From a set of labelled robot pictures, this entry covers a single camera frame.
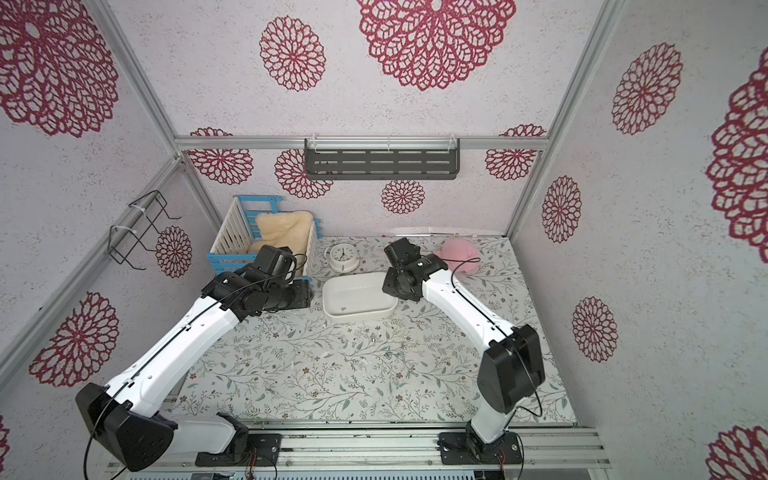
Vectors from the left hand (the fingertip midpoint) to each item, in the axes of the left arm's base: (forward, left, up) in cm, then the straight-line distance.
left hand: (303, 296), depth 77 cm
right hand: (+6, -25, -6) cm, 27 cm away
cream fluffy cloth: (+37, +14, -13) cm, 42 cm away
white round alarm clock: (+29, -5, -19) cm, 35 cm away
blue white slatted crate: (+34, +31, -10) cm, 47 cm away
